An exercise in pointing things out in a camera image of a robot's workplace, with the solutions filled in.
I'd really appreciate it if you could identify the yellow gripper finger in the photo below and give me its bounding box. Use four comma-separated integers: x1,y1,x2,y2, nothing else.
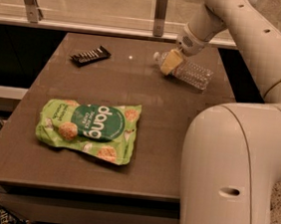
160,49,184,75

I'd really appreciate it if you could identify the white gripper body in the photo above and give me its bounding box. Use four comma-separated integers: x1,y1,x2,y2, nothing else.
176,23,210,56

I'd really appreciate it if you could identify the clear plastic water bottle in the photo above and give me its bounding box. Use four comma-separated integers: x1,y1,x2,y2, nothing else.
153,52,212,91

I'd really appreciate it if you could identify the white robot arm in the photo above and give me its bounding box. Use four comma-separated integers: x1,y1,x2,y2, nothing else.
177,0,281,224

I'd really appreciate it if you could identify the black snack bar wrapper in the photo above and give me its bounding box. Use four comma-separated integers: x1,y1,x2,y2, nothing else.
70,46,112,67

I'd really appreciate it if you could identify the green rice chips bag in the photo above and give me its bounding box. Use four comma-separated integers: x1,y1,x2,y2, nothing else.
35,99,142,166

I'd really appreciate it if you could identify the glass railing panel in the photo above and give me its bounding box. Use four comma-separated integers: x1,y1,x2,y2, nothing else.
0,0,281,34

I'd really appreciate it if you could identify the middle metal railing bracket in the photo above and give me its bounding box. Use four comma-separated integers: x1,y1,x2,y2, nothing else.
152,0,168,37

